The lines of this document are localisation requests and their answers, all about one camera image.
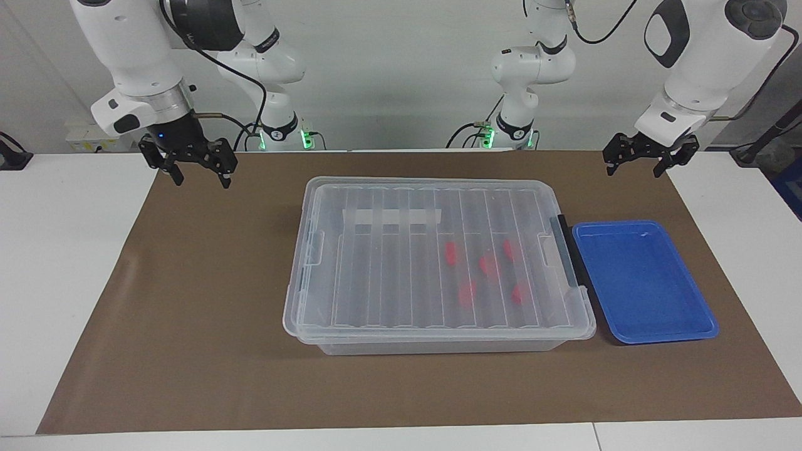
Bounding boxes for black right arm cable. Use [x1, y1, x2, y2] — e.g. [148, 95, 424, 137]
[160, 0, 269, 152]

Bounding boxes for clear plastic storage box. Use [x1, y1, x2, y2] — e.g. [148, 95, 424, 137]
[283, 177, 597, 356]

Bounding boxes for white power strip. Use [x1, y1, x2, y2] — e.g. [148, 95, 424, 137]
[65, 122, 136, 153]

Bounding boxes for blue crate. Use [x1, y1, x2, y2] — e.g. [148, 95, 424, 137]
[771, 157, 802, 221]

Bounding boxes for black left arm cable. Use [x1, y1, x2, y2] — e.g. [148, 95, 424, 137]
[564, 0, 800, 121]

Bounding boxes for black clamp base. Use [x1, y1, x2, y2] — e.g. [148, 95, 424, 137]
[0, 132, 34, 171]

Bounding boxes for black box latch handle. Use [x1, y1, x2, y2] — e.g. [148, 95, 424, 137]
[550, 215, 588, 289]

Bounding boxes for clear plastic box lid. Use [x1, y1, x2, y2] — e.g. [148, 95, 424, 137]
[283, 177, 597, 344]

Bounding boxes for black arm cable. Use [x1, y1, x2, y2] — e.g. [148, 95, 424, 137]
[160, 0, 269, 152]
[564, 0, 800, 121]

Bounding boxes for black base cable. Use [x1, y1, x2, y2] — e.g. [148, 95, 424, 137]
[232, 122, 261, 152]
[445, 94, 506, 150]

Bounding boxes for black stand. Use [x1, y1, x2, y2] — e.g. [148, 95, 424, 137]
[730, 103, 802, 167]

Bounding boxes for brown table mat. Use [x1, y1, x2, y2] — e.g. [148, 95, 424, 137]
[36, 150, 802, 435]

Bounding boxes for blue plastic tray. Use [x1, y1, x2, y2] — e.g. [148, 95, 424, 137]
[571, 220, 719, 345]

